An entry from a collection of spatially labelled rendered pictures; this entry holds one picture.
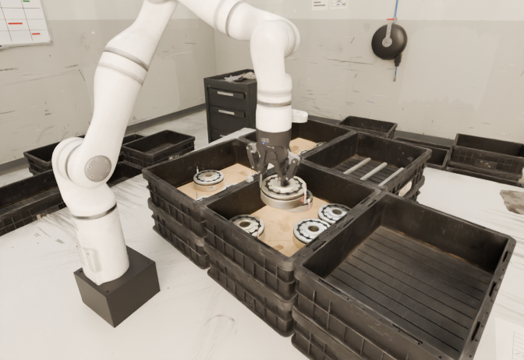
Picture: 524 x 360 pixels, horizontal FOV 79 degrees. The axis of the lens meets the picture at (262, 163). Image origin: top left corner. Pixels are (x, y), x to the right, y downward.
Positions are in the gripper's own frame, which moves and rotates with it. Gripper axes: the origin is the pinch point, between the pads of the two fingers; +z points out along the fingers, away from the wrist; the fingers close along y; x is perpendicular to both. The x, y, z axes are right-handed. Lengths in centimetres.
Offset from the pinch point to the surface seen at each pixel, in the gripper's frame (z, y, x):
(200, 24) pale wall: -9, -328, 307
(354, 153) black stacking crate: 19, -3, 67
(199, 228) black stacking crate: 16.5, -18.0, -7.4
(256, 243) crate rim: 7.5, 4.0, -11.8
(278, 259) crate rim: 7.8, 10.2, -12.8
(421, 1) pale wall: -41, -44, 344
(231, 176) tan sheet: 19.0, -32.6, 23.1
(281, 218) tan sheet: 18.1, -3.7, 11.0
